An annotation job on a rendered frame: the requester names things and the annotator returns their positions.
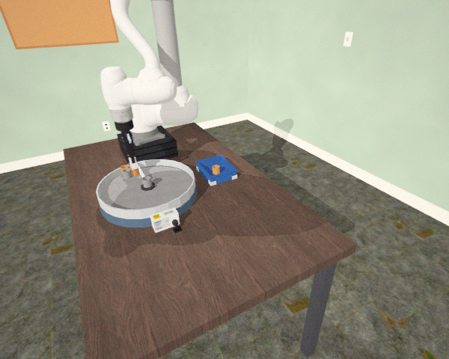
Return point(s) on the blue shallow tray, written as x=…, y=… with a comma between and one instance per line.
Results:
x=227, y=170

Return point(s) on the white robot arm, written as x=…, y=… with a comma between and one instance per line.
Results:
x=151, y=88

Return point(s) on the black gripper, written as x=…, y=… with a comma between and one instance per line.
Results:
x=127, y=138

